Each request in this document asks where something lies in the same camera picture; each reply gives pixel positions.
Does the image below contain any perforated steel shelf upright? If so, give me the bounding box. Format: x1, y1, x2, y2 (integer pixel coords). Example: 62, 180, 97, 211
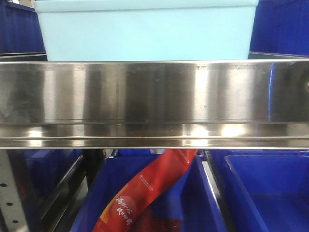
0, 149, 43, 232

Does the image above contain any blue bin shelf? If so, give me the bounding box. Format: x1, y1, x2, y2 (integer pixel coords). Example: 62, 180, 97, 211
208, 149, 309, 232
0, 0, 45, 54
250, 0, 309, 57

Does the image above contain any red snack bag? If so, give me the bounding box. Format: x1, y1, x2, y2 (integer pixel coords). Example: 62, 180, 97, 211
92, 149, 197, 232

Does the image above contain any light blue plastic bin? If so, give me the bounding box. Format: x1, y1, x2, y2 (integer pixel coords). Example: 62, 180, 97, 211
35, 0, 258, 61

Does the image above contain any blue bin upper right shelf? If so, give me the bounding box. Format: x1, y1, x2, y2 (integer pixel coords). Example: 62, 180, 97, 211
250, 0, 309, 57

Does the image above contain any blue bin lower right shelf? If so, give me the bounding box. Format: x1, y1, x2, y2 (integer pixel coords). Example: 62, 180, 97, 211
208, 149, 309, 232

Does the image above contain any blue bin with snack bag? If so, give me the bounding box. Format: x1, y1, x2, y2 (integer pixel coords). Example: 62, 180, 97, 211
71, 155, 226, 232

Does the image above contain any blue bin upper left shelf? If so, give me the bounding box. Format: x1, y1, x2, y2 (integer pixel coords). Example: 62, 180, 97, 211
0, 0, 45, 54

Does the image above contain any blue bin behind upright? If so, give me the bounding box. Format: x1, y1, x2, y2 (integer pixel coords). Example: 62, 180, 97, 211
24, 149, 84, 201

